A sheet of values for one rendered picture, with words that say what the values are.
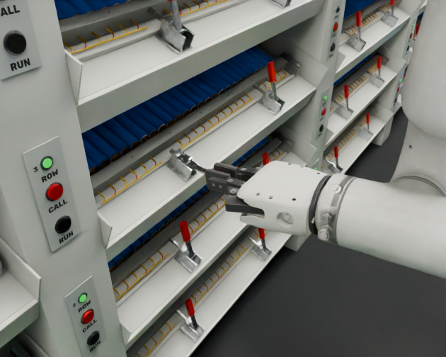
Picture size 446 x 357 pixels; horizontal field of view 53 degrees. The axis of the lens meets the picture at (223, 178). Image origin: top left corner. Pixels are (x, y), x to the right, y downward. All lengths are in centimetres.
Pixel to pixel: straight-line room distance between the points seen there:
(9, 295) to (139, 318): 25
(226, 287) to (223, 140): 38
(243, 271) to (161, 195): 46
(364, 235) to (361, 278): 72
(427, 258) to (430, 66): 19
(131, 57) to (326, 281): 83
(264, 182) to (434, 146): 20
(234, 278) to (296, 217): 52
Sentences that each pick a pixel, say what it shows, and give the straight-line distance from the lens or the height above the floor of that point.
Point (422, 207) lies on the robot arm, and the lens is 50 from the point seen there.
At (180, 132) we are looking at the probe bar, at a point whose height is 53.
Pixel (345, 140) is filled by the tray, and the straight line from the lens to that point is 155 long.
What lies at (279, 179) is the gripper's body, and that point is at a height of 54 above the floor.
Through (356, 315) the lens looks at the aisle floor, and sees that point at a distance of 115.
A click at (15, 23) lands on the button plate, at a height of 76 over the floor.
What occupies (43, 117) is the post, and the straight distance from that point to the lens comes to 45.
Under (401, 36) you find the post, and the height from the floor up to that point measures 41.
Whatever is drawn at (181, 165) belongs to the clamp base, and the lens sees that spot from 66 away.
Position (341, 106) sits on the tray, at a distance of 130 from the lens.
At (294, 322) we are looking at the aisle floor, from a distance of 110.
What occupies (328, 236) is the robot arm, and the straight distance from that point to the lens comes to 53.
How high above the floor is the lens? 86
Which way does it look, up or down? 35 degrees down
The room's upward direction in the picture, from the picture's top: straight up
